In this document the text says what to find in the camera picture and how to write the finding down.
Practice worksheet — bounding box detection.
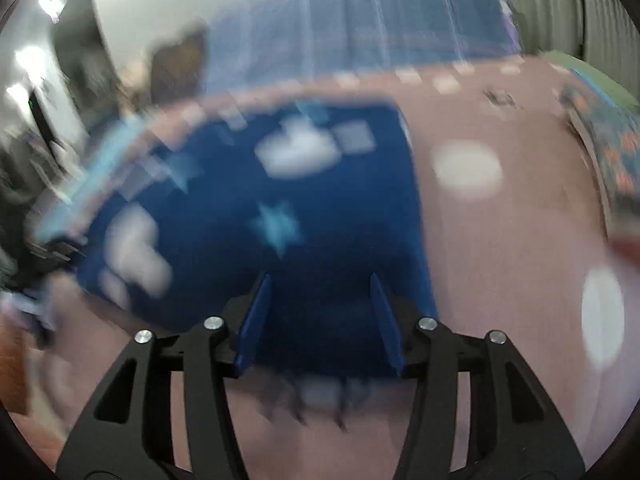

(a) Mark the dark tree print pillow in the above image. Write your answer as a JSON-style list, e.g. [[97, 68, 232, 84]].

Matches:
[[150, 27, 208, 106]]

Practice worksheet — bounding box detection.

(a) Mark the blue plaid cloth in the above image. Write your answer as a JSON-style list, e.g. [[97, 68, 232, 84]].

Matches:
[[205, 0, 523, 98]]

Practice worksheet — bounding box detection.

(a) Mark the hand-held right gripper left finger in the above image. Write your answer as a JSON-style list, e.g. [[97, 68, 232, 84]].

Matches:
[[55, 274, 275, 480]]

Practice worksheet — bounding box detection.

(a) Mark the pink polka dot bedsheet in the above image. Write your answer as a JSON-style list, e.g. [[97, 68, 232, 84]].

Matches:
[[10, 55, 640, 480]]

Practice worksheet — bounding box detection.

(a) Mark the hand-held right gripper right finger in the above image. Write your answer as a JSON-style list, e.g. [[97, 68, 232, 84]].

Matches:
[[369, 271, 586, 480]]

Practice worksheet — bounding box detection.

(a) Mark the white pleated curtain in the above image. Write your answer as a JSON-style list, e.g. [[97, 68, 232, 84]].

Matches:
[[510, 0, 640, 96]]

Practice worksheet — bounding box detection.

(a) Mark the green sheet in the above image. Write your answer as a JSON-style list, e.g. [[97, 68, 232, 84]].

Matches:
[[542, 49, 640, 106]]

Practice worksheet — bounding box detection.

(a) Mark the blue fleece star print pajama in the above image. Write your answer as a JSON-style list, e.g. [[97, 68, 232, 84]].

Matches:
[[75, 101, 441, 381]]

